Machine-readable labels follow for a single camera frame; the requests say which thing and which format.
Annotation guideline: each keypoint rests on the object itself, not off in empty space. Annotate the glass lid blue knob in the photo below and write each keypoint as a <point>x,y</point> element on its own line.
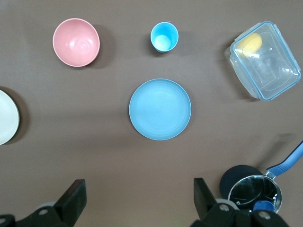
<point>253,189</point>

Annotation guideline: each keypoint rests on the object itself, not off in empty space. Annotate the blue plate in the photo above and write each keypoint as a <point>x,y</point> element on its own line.
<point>159,108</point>

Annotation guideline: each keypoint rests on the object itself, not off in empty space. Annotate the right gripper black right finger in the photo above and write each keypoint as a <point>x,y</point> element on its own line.
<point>204,201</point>

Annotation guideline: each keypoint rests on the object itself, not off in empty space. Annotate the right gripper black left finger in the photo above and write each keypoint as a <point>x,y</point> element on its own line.
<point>71,203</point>

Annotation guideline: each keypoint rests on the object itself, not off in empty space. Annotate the yellow round sponge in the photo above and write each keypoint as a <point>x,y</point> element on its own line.
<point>249,45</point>

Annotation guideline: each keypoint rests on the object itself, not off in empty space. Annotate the pink bowl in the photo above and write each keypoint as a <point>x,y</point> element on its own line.
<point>75,42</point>

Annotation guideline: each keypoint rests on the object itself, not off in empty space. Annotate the blue cup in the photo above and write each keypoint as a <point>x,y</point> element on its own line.
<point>163,37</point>

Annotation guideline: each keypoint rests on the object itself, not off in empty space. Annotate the brown table mat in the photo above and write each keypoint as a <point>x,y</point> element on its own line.
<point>94,153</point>

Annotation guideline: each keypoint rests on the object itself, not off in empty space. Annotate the beige plate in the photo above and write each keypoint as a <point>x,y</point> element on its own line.
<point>7,118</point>

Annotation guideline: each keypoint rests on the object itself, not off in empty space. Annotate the clear plastic container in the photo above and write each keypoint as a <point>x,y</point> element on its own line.
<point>272,68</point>

